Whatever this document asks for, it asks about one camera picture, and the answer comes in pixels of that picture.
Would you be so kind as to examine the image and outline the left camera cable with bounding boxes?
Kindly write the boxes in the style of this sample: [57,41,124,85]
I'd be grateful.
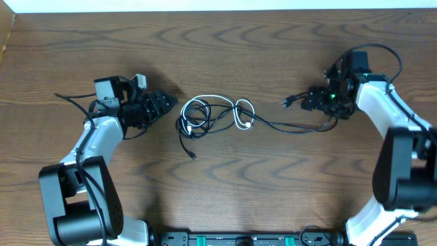
[54,92,110,246]

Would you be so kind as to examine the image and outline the black usb cable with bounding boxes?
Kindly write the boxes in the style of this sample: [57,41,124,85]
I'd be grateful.
[175,92,339,161]

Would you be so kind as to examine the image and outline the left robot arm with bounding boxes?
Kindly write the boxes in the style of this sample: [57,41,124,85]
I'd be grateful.
[38,74,178,245]

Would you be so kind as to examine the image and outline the white usb cable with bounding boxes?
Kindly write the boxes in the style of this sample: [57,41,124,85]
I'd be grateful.
[180,94,256,135]

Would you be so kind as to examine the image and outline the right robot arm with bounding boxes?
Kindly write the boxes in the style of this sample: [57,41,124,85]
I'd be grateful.
[301,46,436,245]

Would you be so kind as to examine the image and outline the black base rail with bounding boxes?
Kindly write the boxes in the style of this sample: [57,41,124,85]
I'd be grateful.
[150,225,419,246]

